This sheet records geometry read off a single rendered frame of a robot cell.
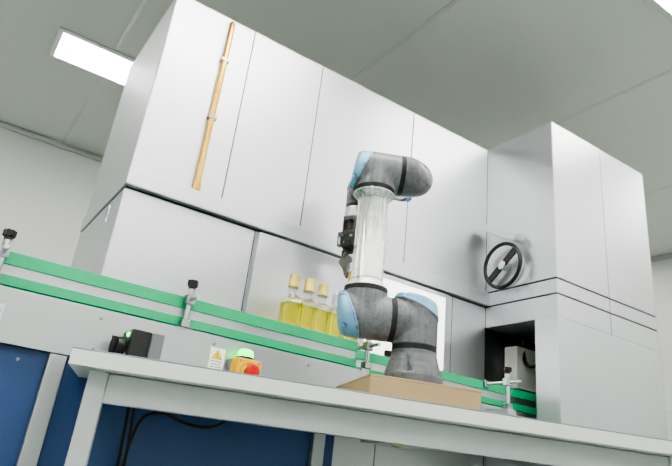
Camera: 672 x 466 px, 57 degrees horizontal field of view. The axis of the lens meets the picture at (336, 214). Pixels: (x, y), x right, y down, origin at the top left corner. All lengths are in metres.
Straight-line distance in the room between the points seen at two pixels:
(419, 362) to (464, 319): 1.18
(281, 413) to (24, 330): 0.61
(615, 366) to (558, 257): 0.51
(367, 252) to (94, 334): 0.71
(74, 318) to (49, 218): 3.50
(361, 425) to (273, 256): 0.85
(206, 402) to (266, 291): 0.77
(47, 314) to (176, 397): 0.38
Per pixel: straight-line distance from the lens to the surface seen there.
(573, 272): 2.71
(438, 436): 1.57
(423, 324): 1.58
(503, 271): 2.80
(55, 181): 5.17
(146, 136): 2.13
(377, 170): 1.71
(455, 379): 2.36
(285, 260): 2.17
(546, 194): 2.78
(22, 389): 1.59
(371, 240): 1.64
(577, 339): 2.64
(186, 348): 1.68
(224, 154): 2.22
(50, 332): 1.59
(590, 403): 2.65
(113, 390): 1.42
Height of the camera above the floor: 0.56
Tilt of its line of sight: 23 degrees up
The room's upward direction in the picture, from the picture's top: 7 degrees clockwise
